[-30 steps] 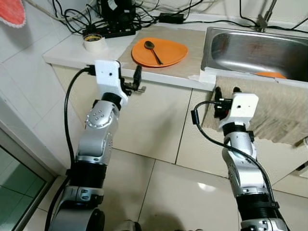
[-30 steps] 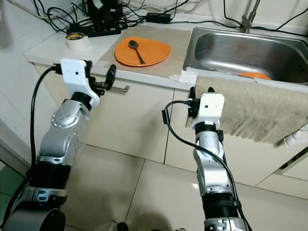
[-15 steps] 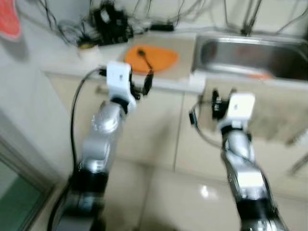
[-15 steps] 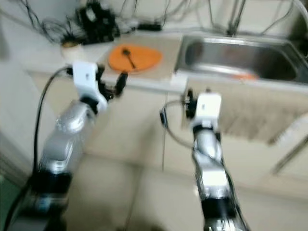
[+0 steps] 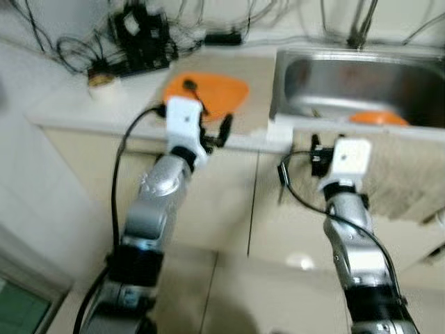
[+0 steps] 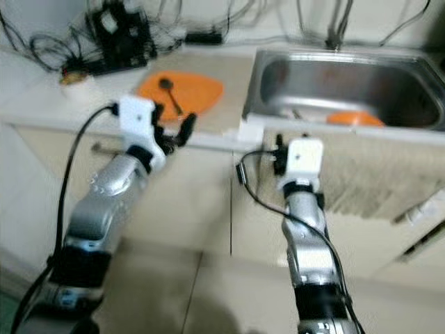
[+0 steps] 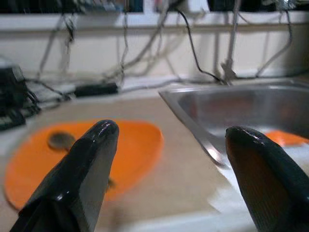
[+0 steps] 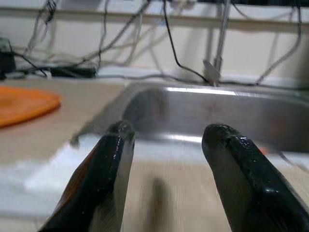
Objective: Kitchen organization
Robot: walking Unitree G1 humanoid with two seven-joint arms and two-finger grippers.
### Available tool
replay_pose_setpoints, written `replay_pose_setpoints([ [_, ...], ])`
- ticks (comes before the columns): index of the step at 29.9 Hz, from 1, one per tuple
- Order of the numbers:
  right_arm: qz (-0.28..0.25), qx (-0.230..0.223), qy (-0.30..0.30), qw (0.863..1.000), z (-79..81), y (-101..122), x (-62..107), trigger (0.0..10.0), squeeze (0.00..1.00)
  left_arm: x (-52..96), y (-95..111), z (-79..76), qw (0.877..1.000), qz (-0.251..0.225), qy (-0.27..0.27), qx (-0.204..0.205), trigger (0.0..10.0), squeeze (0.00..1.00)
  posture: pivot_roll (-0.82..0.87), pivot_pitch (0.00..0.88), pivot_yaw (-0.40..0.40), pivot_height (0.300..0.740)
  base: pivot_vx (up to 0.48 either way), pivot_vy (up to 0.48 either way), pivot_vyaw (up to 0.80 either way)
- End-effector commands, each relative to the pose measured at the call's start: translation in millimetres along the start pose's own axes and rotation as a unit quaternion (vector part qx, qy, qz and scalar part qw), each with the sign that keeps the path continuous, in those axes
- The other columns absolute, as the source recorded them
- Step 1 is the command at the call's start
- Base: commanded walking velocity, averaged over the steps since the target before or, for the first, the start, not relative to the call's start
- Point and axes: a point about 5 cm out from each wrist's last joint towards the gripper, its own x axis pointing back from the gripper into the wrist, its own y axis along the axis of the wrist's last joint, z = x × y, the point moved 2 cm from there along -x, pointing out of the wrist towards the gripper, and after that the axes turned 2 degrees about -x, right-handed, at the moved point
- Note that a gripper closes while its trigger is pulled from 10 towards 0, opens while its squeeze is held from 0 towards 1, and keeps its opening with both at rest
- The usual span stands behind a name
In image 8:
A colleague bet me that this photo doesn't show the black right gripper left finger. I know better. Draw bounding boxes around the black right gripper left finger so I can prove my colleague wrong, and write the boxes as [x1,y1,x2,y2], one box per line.
[36,120,136,232]

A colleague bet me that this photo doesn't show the thin black power cable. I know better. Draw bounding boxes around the thin black power cable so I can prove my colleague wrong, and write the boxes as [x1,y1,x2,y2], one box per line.
[162,0,210,83]

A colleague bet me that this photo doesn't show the beige towel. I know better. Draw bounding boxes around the beige towel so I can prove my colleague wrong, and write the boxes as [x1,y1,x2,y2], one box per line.
[113,158,309,232]

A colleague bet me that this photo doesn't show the beige counter mat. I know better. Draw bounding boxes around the beige counter mat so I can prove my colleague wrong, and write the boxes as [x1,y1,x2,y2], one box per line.
[0,78,131,165]

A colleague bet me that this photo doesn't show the metal faucet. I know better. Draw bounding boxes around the metal faucet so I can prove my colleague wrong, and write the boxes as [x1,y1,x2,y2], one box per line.
[202,0,232,87]

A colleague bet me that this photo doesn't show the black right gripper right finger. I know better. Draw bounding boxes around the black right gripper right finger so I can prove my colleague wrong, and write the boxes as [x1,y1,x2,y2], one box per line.
[201,123,309,232]

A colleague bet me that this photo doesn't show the orange plastic plate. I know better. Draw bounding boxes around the orange plastic plate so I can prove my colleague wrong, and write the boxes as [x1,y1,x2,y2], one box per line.
[0,86,61,129]

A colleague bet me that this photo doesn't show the black boxy charger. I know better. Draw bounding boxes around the black boxy charger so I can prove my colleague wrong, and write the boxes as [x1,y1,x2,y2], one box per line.
[0,37,16,79]

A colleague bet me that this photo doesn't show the flat black power brick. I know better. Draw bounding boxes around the flat black power brick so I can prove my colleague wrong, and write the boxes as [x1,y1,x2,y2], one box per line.
[49,66,97,78]

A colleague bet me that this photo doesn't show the stainless steel sink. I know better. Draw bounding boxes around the stainless steel sink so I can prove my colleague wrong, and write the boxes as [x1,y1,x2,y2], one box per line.
[70,82,309,155]

